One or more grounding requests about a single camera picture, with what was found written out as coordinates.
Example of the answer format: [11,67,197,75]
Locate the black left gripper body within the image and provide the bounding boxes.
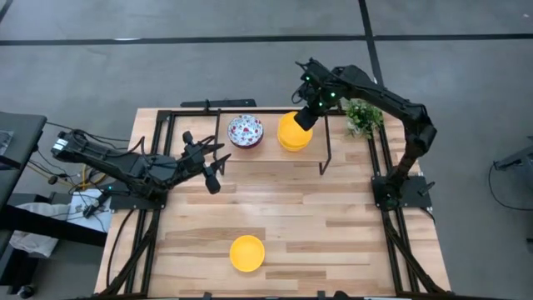
[182,130,222,196]

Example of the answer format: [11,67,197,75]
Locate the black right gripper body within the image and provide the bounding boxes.
[293,104,321,132]

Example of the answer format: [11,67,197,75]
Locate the yellow mini bowl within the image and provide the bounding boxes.
[276,110,314,147]
[229,234,267,273]
[278,139,313,153]

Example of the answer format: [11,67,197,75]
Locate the floral mini bowl red outside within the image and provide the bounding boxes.
[229,140,263,150]
[227,113,265,147]

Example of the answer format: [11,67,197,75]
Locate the wooden shelf black metal legs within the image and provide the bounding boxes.
[213,108,333,177]

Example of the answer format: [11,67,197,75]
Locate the black bar-shaped device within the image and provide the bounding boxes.
[180,98,258,109]

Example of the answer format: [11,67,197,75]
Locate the small green potted plant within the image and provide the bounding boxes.
[344,97,385,141]

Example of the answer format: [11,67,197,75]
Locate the white printed paper sheet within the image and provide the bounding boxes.
[66,187,112,233]

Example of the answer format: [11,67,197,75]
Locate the black furniture beam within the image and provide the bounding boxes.
[0,203,108,248]

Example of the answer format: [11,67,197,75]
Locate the black desk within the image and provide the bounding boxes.
[0,111,48,209]

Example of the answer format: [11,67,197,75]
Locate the white crumpled cloth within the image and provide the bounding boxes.
[8,202,72,258]

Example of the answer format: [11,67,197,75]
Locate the black metal rig frame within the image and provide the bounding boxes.
[96,107,453,300]

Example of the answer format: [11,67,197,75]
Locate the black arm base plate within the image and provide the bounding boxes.
[108,178,171,212]
[371,173,434,210]

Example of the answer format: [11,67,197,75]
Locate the yellow cable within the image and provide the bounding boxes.
[78,164,107,191]

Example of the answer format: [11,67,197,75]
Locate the thin black cable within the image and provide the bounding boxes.
[44,120,131,143]

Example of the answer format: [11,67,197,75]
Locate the black floor cable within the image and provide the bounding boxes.
[487,161,533,212]

